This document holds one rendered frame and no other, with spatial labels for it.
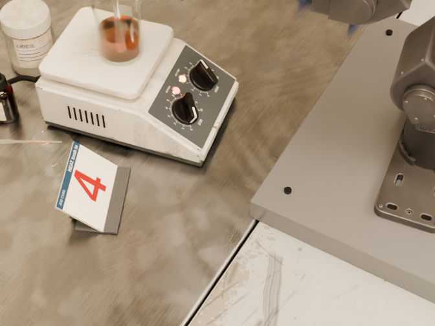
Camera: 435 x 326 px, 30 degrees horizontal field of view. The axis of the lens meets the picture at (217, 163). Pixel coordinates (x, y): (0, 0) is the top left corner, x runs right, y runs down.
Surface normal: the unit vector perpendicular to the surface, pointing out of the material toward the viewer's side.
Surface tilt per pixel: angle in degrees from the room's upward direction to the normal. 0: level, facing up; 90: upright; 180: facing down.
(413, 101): 94
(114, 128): 90
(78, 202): 40
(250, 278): 0
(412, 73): 94
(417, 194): 4
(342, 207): 4
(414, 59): 57
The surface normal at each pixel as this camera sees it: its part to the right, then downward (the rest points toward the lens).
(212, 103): 0.48, -0.43
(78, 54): 0.01, -0.65
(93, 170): 0.65, -0.44
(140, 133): -0.33, 0.72
